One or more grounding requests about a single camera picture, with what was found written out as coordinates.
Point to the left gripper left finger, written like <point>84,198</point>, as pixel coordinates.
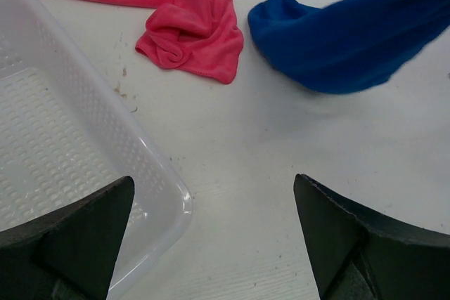
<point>69,253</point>

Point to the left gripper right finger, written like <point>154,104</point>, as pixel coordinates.
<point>358,253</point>

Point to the blue towel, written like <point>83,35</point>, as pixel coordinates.
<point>348,46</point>

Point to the pink towel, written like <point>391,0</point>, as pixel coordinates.
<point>197,36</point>

